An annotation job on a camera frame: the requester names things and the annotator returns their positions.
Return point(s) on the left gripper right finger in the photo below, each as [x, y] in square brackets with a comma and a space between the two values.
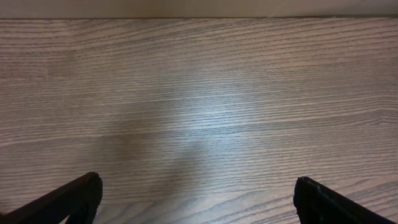
[317, 204]

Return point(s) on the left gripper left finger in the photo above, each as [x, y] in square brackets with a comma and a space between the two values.
[74, 202]

